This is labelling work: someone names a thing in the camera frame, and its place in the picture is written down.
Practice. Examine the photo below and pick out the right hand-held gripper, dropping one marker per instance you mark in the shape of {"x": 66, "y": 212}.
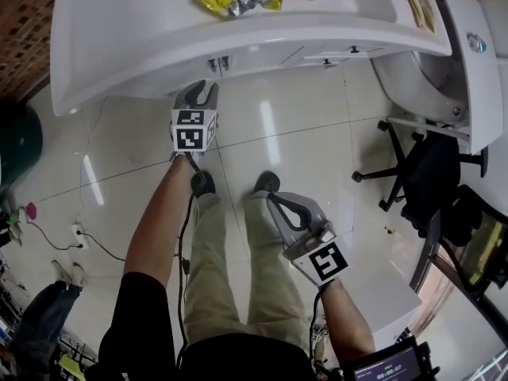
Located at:
{"x": 325, "y": 264}

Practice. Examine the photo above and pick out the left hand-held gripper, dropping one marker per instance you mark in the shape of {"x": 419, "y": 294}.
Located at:
{"x": 190, "y": 133}

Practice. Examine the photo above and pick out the person's left forearm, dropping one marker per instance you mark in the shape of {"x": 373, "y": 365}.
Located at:
{"x": 158, "y": 220}

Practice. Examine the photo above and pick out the person's right forearm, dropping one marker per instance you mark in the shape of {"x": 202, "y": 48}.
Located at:
{"x": 349, "y": 324}

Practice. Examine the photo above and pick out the person's right black shoe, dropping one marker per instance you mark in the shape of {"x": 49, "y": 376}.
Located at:
{"x": 266, "y": 181}

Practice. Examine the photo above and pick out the person's black shoe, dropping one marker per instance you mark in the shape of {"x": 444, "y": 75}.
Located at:
{"x": 266, "y": 181}
{"x": 203, "y": 183}

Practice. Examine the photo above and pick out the person's left black shoe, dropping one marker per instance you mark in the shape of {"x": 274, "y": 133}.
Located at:
{"x": 203, "y": 183}

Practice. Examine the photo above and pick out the white sink vanity unit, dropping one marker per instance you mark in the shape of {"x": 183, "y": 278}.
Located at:
{"x": 139, "y": 34}

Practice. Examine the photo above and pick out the yellow floor scrap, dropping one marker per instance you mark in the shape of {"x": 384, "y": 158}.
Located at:
{"x": 390, "y": 230}

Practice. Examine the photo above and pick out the person's khaki trousers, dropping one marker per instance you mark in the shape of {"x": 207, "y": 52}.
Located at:
{"x": 214, "y": 284}

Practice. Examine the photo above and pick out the white low box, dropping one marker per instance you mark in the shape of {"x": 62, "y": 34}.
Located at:
{"x": 393, "y": 308}

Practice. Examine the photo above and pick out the white vanity drawer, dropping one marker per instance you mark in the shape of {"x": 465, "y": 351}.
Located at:
{"x": 326, "y": 61}
{"x": 353, "y": 50}

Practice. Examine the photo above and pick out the black office chair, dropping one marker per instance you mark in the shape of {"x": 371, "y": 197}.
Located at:
{"x": 432, "y": 165}

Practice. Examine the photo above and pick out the person in black clothing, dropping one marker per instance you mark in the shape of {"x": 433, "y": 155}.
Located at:
{"x": 238, "y": 359}

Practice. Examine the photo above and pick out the black chest-mounted monitor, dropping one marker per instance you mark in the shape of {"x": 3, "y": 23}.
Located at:
{"x": 387, "y": 365}

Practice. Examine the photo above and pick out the white power strip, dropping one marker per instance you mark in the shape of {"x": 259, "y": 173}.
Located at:
{"x": 80, "y": 235}

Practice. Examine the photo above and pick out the dark green bathtub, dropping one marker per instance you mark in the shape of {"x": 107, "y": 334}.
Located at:
{"x": 20, "y": 145}

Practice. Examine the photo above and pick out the small pink item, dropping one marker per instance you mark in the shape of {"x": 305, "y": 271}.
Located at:
{"x": 31, "y": 210}

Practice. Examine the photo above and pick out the white side table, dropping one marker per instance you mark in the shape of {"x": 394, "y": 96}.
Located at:
{"x": 476, "y": 93}

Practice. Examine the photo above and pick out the beige paper packet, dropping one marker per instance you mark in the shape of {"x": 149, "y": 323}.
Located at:
{"x": 418, "y": 2}

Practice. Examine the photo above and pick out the teal drink can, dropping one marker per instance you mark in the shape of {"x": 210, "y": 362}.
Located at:
{"x": 476, "y": 43}

